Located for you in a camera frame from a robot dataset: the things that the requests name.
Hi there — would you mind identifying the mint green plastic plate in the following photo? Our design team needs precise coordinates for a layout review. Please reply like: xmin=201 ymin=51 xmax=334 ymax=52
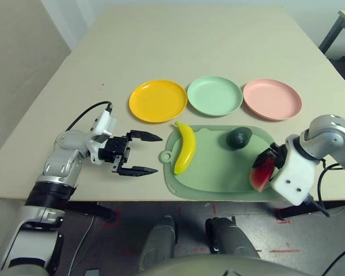
xmin=186 ymin=75 xmax=244 ymax=117

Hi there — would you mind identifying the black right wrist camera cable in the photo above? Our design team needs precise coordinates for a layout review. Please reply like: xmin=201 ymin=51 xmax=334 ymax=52
xmin=306 ymin=160 xmax=345 ymax=218

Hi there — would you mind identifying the grey robot torso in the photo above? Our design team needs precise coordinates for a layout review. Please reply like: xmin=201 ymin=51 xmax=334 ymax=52
xmin=148 ymin=254 xmax=317 ymax=276

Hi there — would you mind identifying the yellow toy banana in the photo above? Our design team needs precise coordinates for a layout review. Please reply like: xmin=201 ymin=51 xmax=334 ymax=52
xmin=173 ymin=121 xmax=197 ymax=176

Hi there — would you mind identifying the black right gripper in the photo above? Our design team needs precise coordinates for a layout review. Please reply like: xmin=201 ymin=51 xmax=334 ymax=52
xmin=252 ymin=143 xmax=288 ymax=182

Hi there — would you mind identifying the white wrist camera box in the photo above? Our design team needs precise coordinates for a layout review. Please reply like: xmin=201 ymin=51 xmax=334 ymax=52
xmin=270 ymin=137 xmax=317 ymax=206
xmin=90 ymin=110 xmax=117 ymax=143

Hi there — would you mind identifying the yellow plastic plate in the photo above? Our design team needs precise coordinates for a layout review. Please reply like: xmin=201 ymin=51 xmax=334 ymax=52
xmin=128 ymin=79 xmax=188 ymax=124

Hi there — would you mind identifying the grey robot right leg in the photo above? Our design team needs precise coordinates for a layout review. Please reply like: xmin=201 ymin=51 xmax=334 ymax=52
xmin=205 ymin=217 xmax=261 ymax=259

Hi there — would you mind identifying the green cutting board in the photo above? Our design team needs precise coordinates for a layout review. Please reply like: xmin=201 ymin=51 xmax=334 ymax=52
xmin=159 ymin=124 xmax=288 ymax=200

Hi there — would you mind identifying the black left wrist camera cable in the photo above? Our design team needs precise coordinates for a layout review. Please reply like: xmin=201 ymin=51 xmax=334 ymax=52
xmin=66 ymin=101 xmax=114 ymax=130

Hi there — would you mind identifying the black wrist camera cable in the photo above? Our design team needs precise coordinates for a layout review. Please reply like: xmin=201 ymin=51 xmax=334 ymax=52
xmin=306 ymin=160 xmax=345 ymax=218
xmin=66 ymin=101 xmax=114 ymax=130

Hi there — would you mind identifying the red watermelon slice toy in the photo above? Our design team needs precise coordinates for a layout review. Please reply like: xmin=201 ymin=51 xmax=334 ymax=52
xmin=249 ymin=158 xmax=275 ymax=193

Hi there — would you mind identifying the dark green toy avocado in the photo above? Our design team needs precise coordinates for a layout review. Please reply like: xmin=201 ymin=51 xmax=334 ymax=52
xmin=225 ymin=126 xmax=252 ymax=151

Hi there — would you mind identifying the pink plastic plate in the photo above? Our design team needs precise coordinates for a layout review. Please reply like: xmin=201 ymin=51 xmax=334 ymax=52
xmin=242 ymin=78 xmax=302 ymax=121

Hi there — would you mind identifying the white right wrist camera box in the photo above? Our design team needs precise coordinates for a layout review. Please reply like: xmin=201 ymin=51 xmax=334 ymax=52
xmin=270 ymin=137 xmax=317 ymax=206

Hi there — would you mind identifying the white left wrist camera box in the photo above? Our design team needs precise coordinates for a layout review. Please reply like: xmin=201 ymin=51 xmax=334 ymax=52
xmin=90 ymin=110 xmax=117 ymax=143

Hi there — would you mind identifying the black table foot bar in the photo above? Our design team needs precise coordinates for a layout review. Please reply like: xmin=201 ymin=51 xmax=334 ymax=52
xmin=64 ymin=201 xmax=118 ymax=223
xmin=275 ymin=198 xmax=345 ymax=221

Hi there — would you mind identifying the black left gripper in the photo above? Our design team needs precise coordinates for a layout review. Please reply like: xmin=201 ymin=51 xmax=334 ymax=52
xmin=99 ymin=129 xmax=164 ymax=177

